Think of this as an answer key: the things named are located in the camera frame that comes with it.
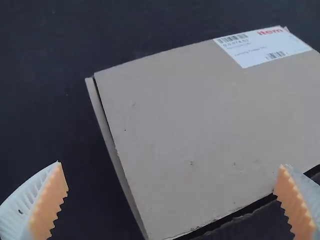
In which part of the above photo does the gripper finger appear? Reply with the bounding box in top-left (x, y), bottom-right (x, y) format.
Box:
top-left (273, 163), bottom-right (320, 240)
top-left (0, 161), bottom-right (70, 240)

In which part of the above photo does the cardboard box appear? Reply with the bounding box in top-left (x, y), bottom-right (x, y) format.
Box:
top-left (84, 24), bottom-right (320, 240)

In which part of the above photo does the black mat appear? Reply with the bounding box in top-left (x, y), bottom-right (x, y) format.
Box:
top-left (0, 0), bottom-right (320, 240)

